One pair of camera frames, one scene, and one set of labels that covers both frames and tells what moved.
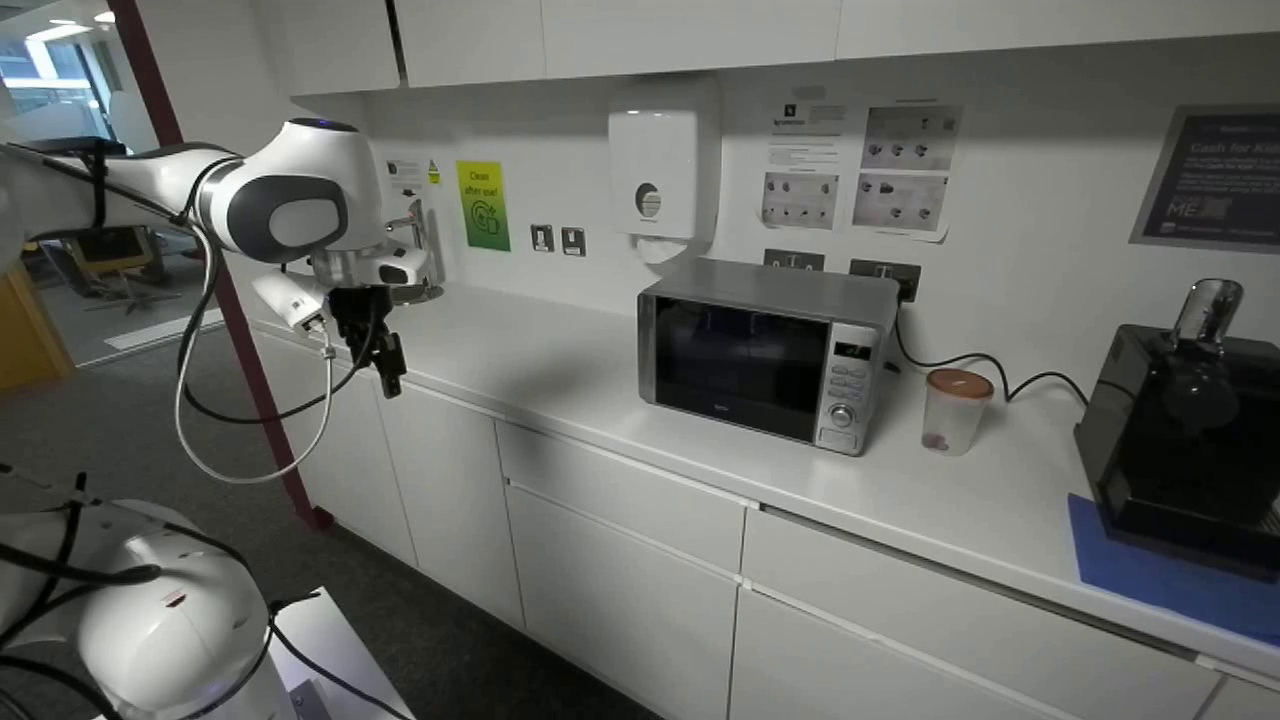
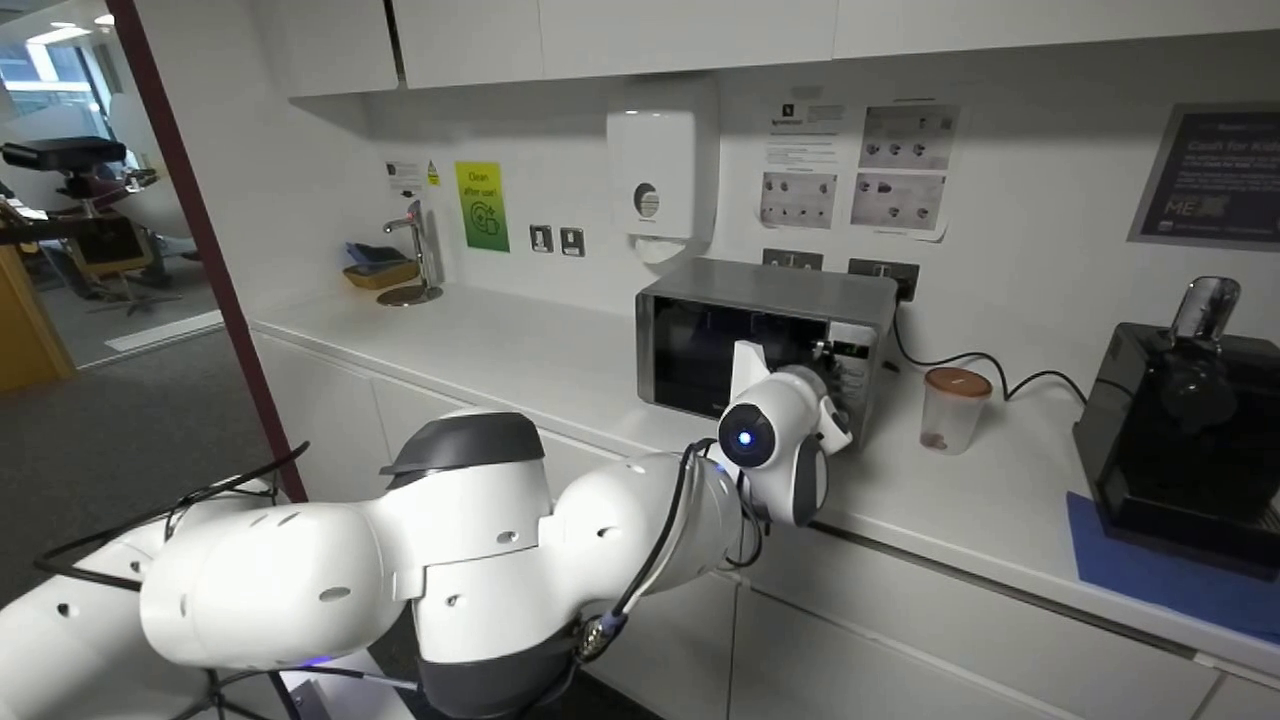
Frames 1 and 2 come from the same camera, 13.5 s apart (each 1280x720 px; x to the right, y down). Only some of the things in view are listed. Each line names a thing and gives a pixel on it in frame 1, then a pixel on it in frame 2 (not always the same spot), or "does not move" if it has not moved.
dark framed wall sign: [1212, 183] does not move
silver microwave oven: [788, 351] does not move
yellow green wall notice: [486, 207] does not move
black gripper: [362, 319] → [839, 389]
